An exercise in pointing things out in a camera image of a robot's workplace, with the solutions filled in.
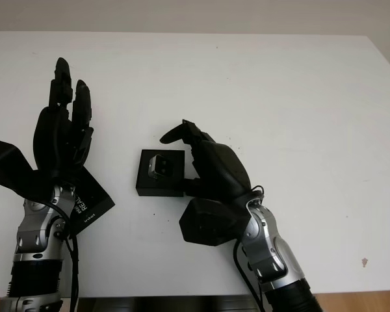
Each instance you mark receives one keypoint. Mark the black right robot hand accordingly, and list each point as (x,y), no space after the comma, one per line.
(221,169)

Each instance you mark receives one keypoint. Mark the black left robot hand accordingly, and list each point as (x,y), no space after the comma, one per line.
(52,139)

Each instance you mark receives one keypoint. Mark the small white black camera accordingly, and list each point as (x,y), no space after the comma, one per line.
(161,165)

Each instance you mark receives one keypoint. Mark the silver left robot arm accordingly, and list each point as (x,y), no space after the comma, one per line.
(35,234)

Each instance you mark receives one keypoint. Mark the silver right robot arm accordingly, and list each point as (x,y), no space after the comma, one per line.
(273,250)

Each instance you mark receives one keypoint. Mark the black RealSense box lid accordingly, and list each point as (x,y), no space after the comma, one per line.
(97,201)

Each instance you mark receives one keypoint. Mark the black open box base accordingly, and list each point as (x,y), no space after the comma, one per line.
(143,190)

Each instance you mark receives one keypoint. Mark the dark robot torso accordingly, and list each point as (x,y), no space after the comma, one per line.
(169,305)

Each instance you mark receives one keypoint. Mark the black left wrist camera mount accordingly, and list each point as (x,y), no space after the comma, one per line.
(6,162)

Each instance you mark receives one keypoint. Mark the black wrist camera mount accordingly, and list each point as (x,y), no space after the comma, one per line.
(6,162)
(208,224)

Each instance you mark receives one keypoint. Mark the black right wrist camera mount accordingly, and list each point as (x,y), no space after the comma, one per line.
(208,224)

